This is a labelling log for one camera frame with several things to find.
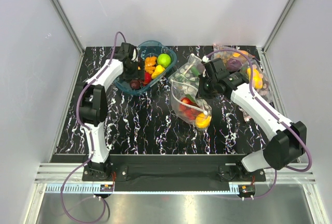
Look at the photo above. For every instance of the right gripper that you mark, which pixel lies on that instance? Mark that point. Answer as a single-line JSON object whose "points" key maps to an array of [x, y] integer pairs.
{"points": [[201, 94]]}

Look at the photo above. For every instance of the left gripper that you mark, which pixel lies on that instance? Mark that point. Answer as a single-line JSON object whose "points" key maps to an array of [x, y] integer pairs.
{"points": [[138, 74]]}

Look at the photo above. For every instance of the dark red fake plum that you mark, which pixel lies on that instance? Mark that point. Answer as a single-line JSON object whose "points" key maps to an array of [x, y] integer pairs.
{"points": [[135, 84]]}

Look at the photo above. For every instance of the polka dot zip bag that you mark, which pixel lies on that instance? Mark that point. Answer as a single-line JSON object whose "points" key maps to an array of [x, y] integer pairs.
{"points": [[179, 90]]}

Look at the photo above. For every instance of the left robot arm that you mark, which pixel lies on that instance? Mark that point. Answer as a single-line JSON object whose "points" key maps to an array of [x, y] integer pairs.
{"points": [[92, 106]]}

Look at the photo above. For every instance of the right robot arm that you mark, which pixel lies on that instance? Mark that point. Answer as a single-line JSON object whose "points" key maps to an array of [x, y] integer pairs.
{"points": [[287, 139]]}

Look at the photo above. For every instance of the red fake pomegranate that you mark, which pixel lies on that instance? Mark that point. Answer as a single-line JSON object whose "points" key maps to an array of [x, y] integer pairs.
{"points": [[147, 78]]}

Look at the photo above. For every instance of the orange fake ginger piece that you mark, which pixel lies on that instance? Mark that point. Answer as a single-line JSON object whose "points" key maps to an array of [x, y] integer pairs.
{"points": [[150, 61]]}

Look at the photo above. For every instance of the green patterned zip bag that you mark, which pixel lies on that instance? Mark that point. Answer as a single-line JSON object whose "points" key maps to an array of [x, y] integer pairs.
{"points": [[189, 72]]}

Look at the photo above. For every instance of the yellow fake pear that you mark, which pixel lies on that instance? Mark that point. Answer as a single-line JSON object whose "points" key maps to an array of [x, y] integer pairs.
{"points": [[158, 71]]}

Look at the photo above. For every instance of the green fake apple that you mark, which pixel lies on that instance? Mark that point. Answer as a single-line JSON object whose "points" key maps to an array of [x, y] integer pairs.
{"points": [[164, 60]]}

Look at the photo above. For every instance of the yellow fake lemon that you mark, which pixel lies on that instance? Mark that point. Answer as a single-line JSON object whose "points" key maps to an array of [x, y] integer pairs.
{"points": [[202, 121]]}

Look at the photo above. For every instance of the zip bag with purple food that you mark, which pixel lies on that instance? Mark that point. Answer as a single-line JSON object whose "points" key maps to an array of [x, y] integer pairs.
{"points": [[232, 58]]}

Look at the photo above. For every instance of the zip bag with yellow food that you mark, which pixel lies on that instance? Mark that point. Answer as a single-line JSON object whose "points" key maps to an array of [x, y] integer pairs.
{"points": [[261, 82]]}

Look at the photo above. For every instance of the teal transparent plastic tub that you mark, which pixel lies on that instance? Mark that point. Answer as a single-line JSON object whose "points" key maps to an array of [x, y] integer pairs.
{"points": [[147, 49]]}

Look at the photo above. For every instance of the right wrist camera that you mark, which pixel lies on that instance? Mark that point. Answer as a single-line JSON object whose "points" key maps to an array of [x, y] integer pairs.
{"points": [[206, 65]]}

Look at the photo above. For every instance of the aluminium frame post right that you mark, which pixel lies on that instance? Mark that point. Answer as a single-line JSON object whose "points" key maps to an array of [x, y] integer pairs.
{"points": [[281, 19]]}

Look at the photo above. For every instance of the aluminium frame post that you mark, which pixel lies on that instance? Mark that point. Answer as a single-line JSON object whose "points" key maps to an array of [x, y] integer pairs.
{"points": [[281, 19], [67, 25]]}

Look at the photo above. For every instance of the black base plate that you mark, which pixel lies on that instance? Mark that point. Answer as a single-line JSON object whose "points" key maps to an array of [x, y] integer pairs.
{"points": [[226, 166]]}

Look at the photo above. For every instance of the aluminium frame post left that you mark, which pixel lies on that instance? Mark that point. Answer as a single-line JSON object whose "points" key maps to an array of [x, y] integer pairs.
{"points": [[67, 25]]}

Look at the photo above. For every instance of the aluminium front rail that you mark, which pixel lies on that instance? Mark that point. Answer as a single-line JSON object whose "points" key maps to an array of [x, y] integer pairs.
{"points": [[57, 179]]}

